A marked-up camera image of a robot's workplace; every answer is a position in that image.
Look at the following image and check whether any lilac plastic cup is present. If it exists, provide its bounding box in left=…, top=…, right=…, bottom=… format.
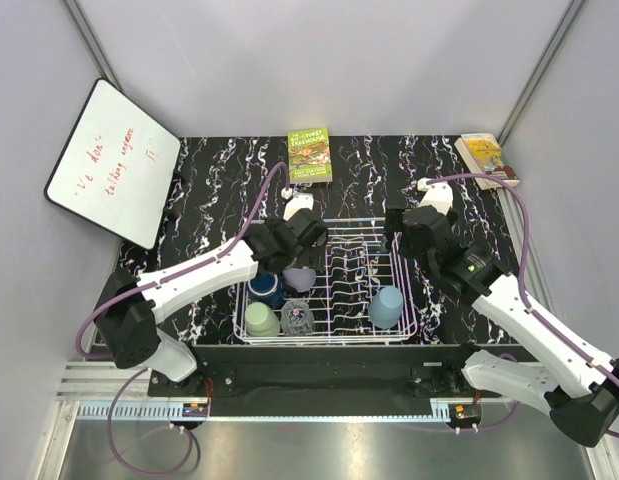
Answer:
left=282, top=268, right=316, bottom=294

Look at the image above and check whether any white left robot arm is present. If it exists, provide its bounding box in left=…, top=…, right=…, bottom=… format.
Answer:
left=93, top=208, right=328, bottom=396

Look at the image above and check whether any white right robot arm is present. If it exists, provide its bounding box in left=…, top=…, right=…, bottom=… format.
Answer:
left=385, top=205, right=619, bottom=447

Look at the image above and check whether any dark blue ceramic mug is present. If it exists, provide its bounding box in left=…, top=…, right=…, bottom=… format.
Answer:
left=247, top=274, right=285, bottom=310

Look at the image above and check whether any clear glass cup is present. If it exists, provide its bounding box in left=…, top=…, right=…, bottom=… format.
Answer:
left=280, top=299, right=314, bottom=336

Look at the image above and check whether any light green plastic cup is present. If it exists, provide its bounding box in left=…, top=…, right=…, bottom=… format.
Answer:
left=244, top=302, right=280, bottom=337

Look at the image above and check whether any light blue plastic cup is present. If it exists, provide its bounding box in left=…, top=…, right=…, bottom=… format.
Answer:
left=368, top=286, right=404, bottom=329

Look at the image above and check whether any green paperback book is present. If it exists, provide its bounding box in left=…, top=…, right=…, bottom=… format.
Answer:
left=287, top=127, right=333, bottom=184

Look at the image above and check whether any yellow paperback book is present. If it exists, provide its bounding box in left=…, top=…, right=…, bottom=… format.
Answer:
left=454, top=133, right=520, bottom=187

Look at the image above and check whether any white whiteboard with red writing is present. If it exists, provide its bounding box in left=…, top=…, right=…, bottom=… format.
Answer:
left=44, top=79, right=181, bottom=249

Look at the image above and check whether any left orange connector board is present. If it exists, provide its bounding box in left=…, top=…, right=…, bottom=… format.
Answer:
left=182, top=402, right=209, bottom=417

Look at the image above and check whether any orange connector board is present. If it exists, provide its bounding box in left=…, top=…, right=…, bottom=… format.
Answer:
left=454, top=404, right=481, bottom=420
left=182, top=402, right=209, bottom=417

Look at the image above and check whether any right orange connector board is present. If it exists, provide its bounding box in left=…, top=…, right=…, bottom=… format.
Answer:
left=454, top=404, right=481, bottom=420

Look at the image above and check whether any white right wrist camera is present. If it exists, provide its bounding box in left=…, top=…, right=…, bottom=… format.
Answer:
left=417, top=178, right=454, bottom=216

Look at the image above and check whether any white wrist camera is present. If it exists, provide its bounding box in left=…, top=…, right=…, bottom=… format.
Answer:
left=417, top=178, right=454, bottom=216
left=281, top=187, right=314, bottom=221

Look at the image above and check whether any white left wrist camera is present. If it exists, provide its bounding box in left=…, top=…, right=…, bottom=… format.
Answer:
left=281, top=187, right=314, bottom=221

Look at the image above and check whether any white wire dish rack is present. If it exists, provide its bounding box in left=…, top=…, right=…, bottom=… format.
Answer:
left=233, top=217, right=418, bottom=346

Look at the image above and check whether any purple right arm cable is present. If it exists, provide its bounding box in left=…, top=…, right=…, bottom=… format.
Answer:
left=426, top=172, right=619, bottom=371

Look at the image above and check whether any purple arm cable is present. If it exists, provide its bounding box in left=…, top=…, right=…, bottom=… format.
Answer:
left=76, top=162, right=293, bottom=361
left=426, top=172, right=619, bottom=371

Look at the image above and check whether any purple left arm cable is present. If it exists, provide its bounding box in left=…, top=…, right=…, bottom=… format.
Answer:
left=76, top=162, right=293, bottom=361

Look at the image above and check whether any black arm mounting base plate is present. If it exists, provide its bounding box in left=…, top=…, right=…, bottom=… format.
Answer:
left=147, top=343, right=540, bottom=419

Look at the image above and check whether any slotted cable duct rail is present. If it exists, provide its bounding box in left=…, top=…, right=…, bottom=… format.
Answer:
left=77, top=401, right=210, bottom=422

